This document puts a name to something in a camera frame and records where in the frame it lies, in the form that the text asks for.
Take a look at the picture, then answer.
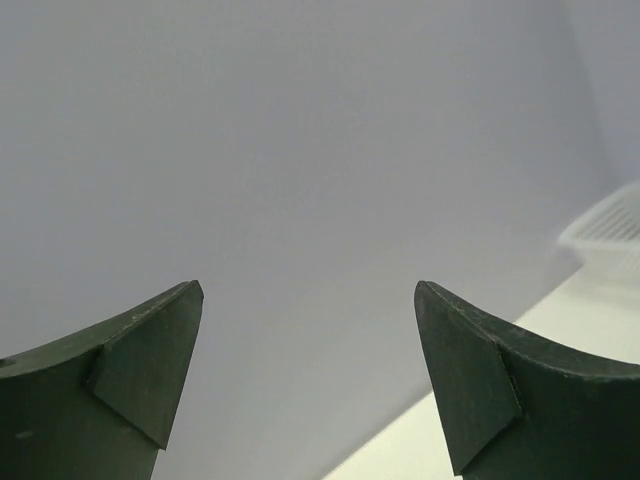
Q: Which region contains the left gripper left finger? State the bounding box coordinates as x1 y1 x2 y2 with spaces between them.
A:
1 280 203 480

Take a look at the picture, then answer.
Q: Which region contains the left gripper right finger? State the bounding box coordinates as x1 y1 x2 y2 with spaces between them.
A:
414 281 639 479

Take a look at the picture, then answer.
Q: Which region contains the right white plastic basket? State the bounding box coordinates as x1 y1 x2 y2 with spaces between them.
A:
558 180 640 286

